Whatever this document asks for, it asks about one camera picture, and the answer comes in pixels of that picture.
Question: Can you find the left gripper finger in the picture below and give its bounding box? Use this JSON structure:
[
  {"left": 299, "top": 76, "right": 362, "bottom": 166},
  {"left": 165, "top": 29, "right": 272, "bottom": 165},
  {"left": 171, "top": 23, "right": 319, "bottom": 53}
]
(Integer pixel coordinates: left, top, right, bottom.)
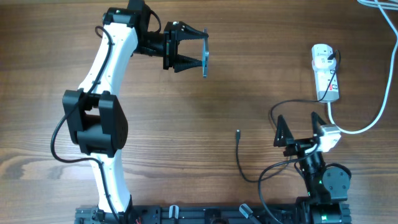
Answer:
[
  {"left": 177, "top": 22, "right": 208, "bottom": 41},
  {"left": 173, "top": 54, "right": 202, "bottom": 73}
]

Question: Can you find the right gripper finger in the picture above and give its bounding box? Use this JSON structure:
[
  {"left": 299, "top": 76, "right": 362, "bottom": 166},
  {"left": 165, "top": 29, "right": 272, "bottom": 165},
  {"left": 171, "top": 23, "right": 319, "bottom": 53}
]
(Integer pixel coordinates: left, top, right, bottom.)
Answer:
[
  {"left": 311, "top": 111, "right": 326, "bottom": 136},
  {"left": 274, "top": 115, "right": 294, "bottom": 147}
]

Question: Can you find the turquoise Galaxy smartphone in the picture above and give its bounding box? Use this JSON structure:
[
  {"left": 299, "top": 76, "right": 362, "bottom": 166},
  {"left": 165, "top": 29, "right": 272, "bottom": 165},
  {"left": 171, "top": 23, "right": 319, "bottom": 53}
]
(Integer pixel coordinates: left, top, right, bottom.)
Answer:
[{"left": 202, "top": 37, "right": 210, "bottom": 78}]

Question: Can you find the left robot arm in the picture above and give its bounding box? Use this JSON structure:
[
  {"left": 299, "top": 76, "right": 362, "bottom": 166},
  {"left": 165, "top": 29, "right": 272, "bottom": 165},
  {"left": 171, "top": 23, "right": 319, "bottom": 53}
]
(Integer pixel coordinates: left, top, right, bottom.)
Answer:
[{"left": 61, "top": 1, "right": 209, "bottom": 223}]

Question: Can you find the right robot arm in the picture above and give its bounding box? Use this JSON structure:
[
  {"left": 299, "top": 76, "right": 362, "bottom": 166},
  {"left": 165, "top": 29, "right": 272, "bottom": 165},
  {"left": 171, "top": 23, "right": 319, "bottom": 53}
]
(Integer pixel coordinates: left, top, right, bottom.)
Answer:
[{"left": 274, "top": 112, "right": 352, "bottom": 204}]

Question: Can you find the white USB charger plug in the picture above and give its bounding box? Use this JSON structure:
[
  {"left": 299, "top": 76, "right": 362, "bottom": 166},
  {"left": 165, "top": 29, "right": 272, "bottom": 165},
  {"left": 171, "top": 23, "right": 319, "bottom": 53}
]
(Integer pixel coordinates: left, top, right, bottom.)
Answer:
[{"left": 312, "top": 55, "right": 336, "bottom": 72}]

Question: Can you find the white power strip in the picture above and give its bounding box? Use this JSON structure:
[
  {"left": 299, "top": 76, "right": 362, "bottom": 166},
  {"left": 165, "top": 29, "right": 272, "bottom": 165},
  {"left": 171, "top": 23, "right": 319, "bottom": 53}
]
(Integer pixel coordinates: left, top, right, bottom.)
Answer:
[{"left": 312, "top": 44, "right": 340, "bottom": 103}]

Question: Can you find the black USB charging cable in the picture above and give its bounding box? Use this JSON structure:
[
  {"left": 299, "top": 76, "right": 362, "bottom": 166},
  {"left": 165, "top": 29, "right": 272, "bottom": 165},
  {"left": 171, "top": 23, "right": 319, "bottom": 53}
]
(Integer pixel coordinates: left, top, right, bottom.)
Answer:
[{"left": 235, "top": 49, "right": 341, "bottom": 184}]

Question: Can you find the white power strip cord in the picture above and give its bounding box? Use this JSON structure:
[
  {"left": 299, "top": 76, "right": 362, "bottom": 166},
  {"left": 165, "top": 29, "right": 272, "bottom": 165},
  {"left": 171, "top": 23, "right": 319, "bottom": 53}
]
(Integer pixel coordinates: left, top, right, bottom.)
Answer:
[{"left": 326, "top": 0, "right": 398, "bottom": 135}]

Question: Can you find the right black camera cable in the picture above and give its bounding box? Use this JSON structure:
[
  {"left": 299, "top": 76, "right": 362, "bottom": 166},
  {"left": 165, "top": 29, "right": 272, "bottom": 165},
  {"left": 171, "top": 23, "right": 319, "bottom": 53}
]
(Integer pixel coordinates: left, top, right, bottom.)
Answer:
[{"left": 257, "top": 146, "right": 318, "bottom": 224}]

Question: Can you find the white cables top corner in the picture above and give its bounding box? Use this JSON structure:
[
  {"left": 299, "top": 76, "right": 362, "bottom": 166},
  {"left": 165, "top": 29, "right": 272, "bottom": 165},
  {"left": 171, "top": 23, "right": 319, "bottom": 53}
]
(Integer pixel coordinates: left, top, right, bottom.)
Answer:
[{"left": 356, "top": 0, "right": 398, "bottom": 12}]

